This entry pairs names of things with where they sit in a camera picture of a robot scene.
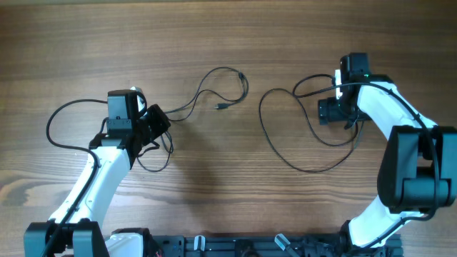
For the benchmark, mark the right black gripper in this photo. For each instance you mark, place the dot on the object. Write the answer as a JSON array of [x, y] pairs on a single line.
[[322, 111]]

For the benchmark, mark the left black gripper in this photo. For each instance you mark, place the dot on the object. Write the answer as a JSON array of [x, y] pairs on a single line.
[[159, 118]]

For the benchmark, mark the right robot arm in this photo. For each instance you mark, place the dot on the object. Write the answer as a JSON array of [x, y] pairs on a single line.
[[417, 175]]

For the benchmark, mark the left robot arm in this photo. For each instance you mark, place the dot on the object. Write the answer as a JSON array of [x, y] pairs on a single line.
[[77, 223]]

